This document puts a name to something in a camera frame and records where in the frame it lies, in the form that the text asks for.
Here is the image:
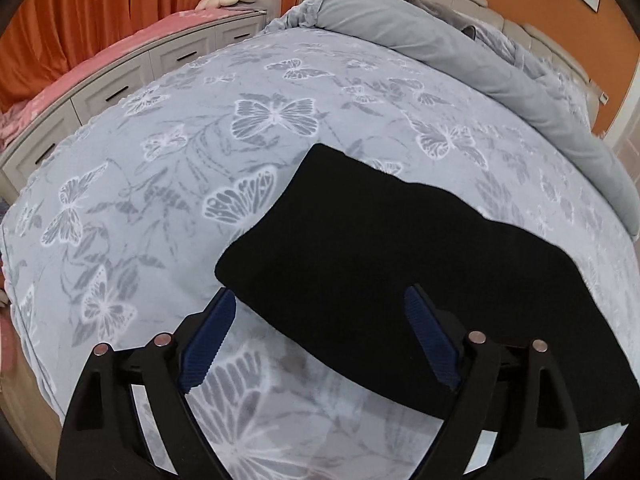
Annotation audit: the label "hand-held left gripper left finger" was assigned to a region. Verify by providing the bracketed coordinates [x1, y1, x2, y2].
[56, 289, 237, 480]

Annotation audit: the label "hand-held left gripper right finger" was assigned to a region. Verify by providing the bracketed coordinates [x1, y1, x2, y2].
[403, 284, 586, 480]

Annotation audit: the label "black pants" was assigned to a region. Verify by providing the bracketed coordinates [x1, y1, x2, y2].
[214, 143, 640, 433]

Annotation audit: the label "butterfly print bed sheet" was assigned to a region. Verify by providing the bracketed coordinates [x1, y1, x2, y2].
[0, 27, 640, 480]

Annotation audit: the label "white drawer cabinet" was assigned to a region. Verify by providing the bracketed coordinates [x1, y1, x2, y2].
[0, 10, 268, 201]

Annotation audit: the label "patterned pillow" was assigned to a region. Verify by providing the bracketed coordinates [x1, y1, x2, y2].
[420, 0, 592, 128]

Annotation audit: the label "grey folded duvet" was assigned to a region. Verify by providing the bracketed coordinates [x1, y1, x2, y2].
[265, 0, 640, 241]

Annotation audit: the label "orange curtain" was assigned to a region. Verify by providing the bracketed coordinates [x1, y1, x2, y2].
[0, 0, 303, 111]

